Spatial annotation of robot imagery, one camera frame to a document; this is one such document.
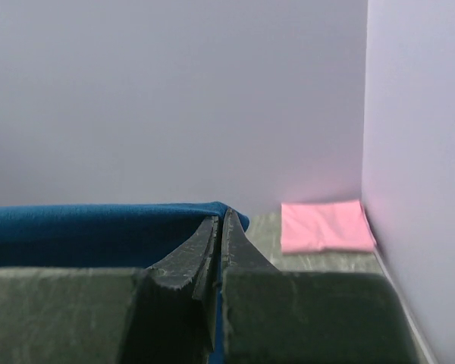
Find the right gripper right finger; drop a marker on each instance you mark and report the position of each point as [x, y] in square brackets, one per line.
[275, 316]

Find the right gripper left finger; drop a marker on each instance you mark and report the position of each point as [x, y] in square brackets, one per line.
[165, 313]

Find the blue t shirt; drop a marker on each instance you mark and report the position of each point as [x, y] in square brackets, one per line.
[106, 236]

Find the folded pink t shirt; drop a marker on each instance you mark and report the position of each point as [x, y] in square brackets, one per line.
[314, 228]

